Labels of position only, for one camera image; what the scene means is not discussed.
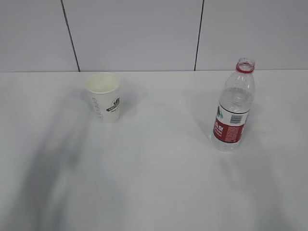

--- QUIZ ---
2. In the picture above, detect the clear water bottle red label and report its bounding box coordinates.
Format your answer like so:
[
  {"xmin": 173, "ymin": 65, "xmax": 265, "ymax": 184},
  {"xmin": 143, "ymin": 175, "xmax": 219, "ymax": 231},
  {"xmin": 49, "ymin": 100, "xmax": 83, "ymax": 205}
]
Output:
[{"xmin": 211, "ymin": 57, "xmax": 255, "ymax": 152}]

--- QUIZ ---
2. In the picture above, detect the white paper cup green logo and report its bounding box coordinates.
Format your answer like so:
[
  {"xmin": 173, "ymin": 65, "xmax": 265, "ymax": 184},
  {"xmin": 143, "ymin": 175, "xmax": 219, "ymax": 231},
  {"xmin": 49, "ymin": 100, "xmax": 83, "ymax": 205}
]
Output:
[{"xmin": 85, "ymin": 73, "xmax": 121, "ymax": 123}]

